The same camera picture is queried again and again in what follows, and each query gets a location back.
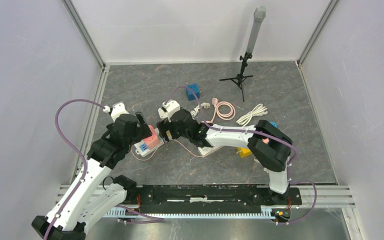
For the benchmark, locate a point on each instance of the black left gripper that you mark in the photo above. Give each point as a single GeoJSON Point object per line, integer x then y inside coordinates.
{"type": "Point", "coordinates": [143, 127]}

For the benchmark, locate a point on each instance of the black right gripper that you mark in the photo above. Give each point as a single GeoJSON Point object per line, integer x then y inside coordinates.
{"type": "Point", "coordinates": [164, 126]}

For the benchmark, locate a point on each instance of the light pink cube socket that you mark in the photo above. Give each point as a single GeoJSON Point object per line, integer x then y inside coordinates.
{"type": "Point", "coordinates": [152, 141]}

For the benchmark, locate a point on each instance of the dark blue cube socket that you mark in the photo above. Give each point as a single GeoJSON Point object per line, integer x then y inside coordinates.
{"type": "Point", "coordinates": [192, 91]}

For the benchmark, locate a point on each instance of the yellow cube socket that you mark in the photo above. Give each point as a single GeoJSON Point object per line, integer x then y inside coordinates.
{"type": "Point", "coordinates": [243, 152]}

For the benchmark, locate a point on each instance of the light blue cube adapter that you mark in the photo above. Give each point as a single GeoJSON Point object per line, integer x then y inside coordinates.
{"type": "Point", "coordinates": [274, 124]}

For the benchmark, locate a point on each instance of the coral pink adapter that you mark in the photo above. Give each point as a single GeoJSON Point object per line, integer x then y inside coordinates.
{"type": "Point", "coordinates": [152, 130]}

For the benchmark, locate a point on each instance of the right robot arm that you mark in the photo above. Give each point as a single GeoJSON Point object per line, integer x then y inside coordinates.
{"type": "Point", "coordinates": [271, 147]}

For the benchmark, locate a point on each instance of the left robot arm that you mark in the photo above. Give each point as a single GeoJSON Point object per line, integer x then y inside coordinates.
{"type": "Point", "coordinates": [76, 214]}

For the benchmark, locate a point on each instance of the white dock with green inset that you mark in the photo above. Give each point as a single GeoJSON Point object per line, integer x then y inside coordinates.
{"type": "Point", "coordinates": [142, 150]}

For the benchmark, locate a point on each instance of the white power strip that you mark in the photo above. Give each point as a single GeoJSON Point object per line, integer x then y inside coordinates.
{"type": "Point", "coordinates": [205, 151]}

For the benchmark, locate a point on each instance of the grey microphone on tripod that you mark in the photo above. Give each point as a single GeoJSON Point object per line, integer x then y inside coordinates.
{"type": "Point", "coordinates": [258, 17]}

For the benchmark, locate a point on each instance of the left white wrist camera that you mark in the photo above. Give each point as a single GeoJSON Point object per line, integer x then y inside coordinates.
{"type": "Point", "coordinates": [115, 110]}

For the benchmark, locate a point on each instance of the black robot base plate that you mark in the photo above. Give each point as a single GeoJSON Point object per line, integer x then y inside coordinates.
{"type": "Point", "coordinates": [209, 199]}

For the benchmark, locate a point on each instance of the white slotted cable duct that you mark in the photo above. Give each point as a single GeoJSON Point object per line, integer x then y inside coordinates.
{"type": "Point", "coordinates": [119, 212]}

